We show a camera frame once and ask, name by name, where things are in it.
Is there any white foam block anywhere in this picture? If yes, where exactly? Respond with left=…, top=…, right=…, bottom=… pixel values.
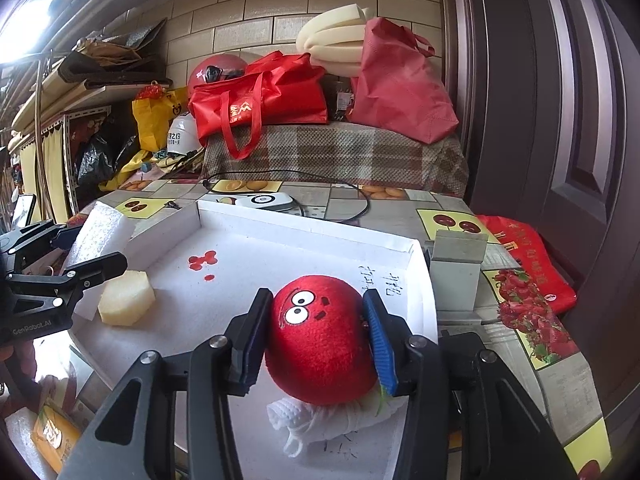
left=63, top=199, right=138, bottom=322

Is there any wooden shelf with clutter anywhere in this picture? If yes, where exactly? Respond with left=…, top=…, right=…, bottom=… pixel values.
left=8, top=18, right=171, bottom=221

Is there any red plastic bag with print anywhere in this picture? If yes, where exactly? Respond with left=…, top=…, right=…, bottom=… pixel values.
left=478, top=214, right=577, bottom=314

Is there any dark red fabric bag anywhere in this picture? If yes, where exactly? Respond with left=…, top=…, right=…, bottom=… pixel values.
left=347, top=18, right=459, bottom=144

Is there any cream foam roll bundle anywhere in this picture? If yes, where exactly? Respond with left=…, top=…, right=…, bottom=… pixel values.
left=295, top=3, right=373, bottom=78

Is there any black cable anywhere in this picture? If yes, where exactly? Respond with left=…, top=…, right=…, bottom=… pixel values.
left=199, top=169, right=372, bottom=224

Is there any white knitted cloth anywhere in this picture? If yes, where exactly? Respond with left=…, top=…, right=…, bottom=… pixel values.
left=267, top=384, right=407, bottom=458

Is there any red plush ball with face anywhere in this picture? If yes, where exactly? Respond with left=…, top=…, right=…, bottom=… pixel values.
left=265, top=275, right=378, bottom=406

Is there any fruit pattern tablecloth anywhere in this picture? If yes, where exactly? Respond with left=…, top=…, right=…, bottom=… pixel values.
left=76, top=180, right=611, bottom=479

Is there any red helmet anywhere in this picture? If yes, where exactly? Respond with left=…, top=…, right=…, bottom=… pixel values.
left=186, top=53, right=247, bottom=93

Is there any grey small box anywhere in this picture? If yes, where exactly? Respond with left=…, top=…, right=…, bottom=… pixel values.
left=428, top=230, right=488, bottom=313

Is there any cream hexagonal foam piece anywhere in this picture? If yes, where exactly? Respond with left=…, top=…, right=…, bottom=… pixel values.
left=98, top=271, right=155, bottom=327

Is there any dark brown door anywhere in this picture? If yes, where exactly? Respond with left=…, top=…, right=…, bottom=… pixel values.
left=442, top=0, right=639, bottom=440

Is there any plaid blanket covered bench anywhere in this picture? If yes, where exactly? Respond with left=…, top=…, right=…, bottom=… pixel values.
left=202, top=122, right=469, bottom=197

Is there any white foam tray box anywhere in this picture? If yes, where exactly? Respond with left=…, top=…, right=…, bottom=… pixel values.
left=72, top=200, right=437, bottom=479

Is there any yellow shopping bag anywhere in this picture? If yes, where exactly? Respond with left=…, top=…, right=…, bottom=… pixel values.
left=131, top=81, right=189, bottom=153

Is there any black plastic bag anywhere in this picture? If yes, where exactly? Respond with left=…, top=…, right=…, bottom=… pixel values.
left=75, top=133, right=140, bottom=186

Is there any red tote bag with handles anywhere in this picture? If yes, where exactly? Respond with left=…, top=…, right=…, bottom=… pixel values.
left=189, top=51, right=329, bottom=160

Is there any white helmet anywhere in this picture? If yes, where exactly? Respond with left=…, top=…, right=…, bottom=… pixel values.
left=166, top=112, right=202, bottom=156

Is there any white round device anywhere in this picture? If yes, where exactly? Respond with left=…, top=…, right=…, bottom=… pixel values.
left=216, top=192, right=295, bottom=212

